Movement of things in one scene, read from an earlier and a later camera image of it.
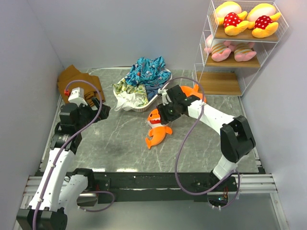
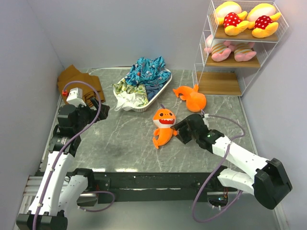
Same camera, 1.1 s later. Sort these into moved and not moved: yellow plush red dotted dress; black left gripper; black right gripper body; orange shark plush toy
Moved: orange shark plush toy; black right gripper body
Not moved: black left gripper; yellow plush red dotted dress
